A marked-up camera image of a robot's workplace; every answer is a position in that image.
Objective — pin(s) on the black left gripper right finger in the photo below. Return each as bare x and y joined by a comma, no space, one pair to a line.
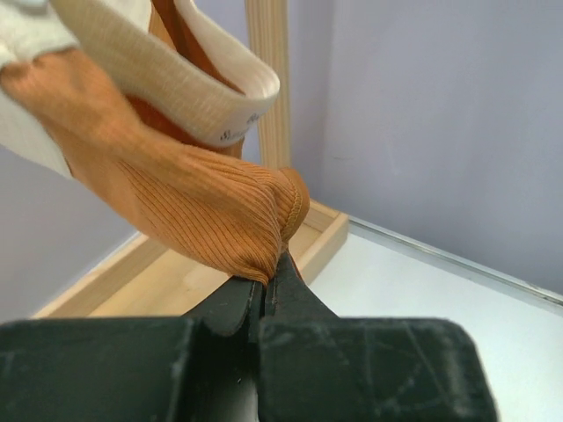
316,366

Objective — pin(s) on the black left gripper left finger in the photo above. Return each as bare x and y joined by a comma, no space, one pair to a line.
194,367

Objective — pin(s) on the orange underwear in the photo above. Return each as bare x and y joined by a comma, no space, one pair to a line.
176,154

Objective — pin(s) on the wooden hanger stand frame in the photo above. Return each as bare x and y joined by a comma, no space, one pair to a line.
272,176

